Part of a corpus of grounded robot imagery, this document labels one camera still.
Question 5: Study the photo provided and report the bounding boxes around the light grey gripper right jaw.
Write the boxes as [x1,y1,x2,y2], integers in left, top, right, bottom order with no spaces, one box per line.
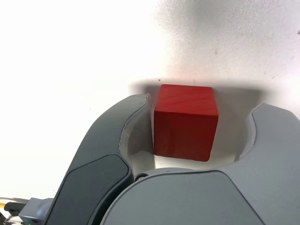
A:
[100,102,300,225]

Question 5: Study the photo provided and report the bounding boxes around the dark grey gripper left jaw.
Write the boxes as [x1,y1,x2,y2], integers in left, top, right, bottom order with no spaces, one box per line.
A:
[44,93,157,225]

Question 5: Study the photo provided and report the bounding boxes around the red cube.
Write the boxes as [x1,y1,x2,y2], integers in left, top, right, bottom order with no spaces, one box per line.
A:
[153,84,219,162]

